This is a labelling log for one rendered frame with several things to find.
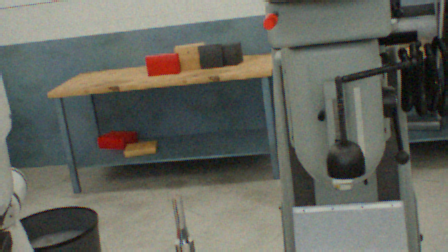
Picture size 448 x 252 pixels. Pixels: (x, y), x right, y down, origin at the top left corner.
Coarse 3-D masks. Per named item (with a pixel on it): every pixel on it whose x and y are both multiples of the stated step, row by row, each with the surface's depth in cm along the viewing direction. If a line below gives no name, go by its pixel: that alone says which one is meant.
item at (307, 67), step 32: (288, 64) 136; (320, 64) 133; (352, 64) 132; (288, 96) 141; (320, 96) 134; (352, 96) 133; (320, 128) 136; (352, 128) 135; (384, 128) 142; (320, 160) 138
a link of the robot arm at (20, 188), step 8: (16, 176) 123; (16, 184) 120; (24, 184) 124; (16, 192) 118; (24, 192) 123; (16, 224) 122; (16, 232) 121; (24, 232) 124; (16, 240) 121; (24, 240) 123; (16, 248) 121; (24, 248) 123; (32, 248) 126
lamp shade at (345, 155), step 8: (336, 144) 122; (344, 144) 121; (352, 144) 121; (328, 152) 122; (336, 152) 120; (344, 152) 120; (352, 152) 120; (360, 152) 121; (328, 160) 122; (336, 160) 120; (344, 160) 120; (352, 160) 119; (360, 160) 120; (328, 168) 122; (336, 168) 120; (344, 168) 120; (352, 168) 120; (360, 168) 120; (336, 176) 121; (344, 176) 120; (352, 176) 120
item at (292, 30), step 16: (304, 0) 126; (320, 0) 125; (336, 0) 125; (352, 0) 125; (368, 0) 124; (384, 0) 124; (288, 16) 127; (304, 16) 127; (320, 16) 126; (336, 16) 126; (352, 16) 125; (368, 16) 125; (384, 16) 125; (272, 32) 129; (288, 32) 128; (304, 32) 128; (320, 32) 127; (336, 32) 127; (352, 32) 126; (368, 32) 126; (384, 32) 125
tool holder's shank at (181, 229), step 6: (174, 198) 152; (180, 198) 152; (174, 204) 152; (180, 204) 152; (174, 210) 153; (180, 210) 153; (174, 216) 154; (180, 216) 153; (180, 222) 154; (180, 228) 154; (186, 228) 155; (180, 234) 154; (186, 234) 154; (180, 240) 155; (186, 240) 155
